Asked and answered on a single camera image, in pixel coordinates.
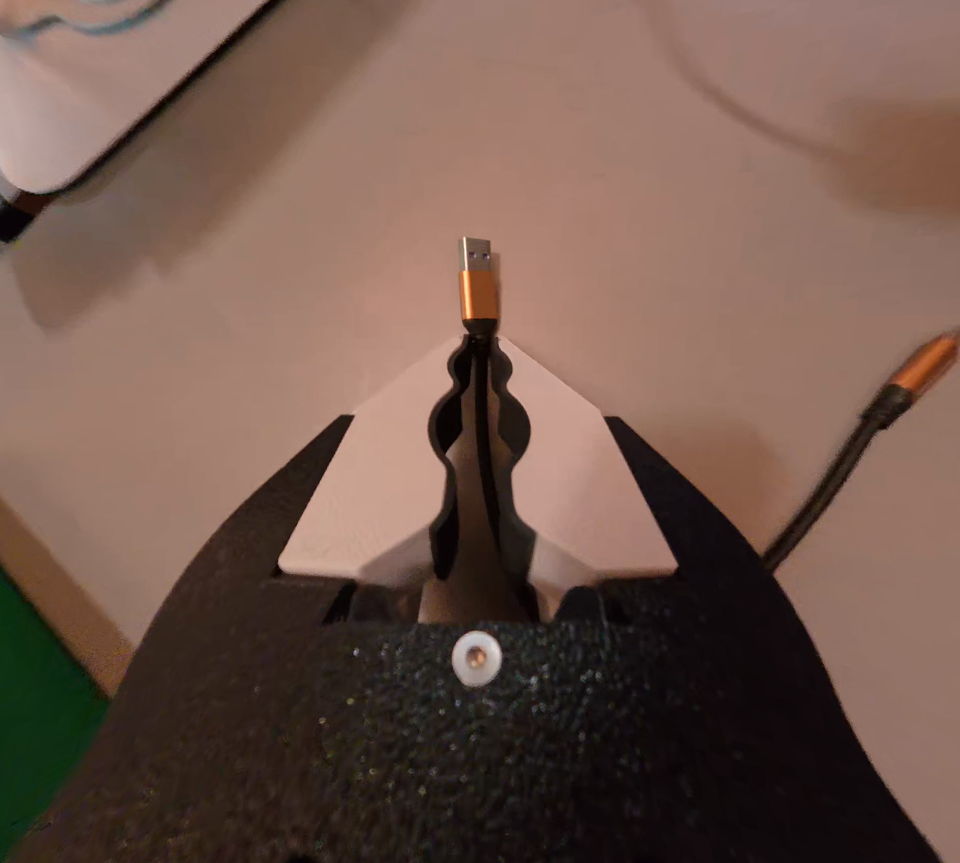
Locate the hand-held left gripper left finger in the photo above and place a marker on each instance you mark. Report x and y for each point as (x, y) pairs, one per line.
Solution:
(360, 503)

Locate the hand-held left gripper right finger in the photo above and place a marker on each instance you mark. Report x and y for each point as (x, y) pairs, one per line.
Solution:
(592, 503)

